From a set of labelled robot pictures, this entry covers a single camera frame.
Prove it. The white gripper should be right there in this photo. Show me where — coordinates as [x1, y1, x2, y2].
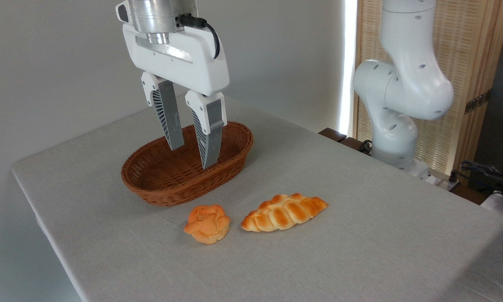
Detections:
[122, 23, 230, 170]

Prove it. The long braided bread loaf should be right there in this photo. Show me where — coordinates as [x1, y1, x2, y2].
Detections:
[241, 193, 328, 232]

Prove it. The grey tablecloth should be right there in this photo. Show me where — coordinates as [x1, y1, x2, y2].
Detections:
[11, 89, 503, 302]

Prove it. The round knotted bread roll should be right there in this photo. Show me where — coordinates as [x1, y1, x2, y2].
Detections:
[183, 204, 231, 245]

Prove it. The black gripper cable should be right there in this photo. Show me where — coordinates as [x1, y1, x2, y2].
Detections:
[177, 14, 221, 60]

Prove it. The wooden slatted folding screen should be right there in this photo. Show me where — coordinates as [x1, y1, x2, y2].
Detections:
[354, 0, 503, 177]

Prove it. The brown wicker oval basket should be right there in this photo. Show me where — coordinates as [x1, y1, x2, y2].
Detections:
[121, 121, 254, 207]

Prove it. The dark wooden furniture edge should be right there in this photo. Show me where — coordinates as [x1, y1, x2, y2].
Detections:
[318, 128, 373, 156]

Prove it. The black cable bundle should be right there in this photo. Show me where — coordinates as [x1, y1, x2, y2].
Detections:
[459, 160, 503, 198]

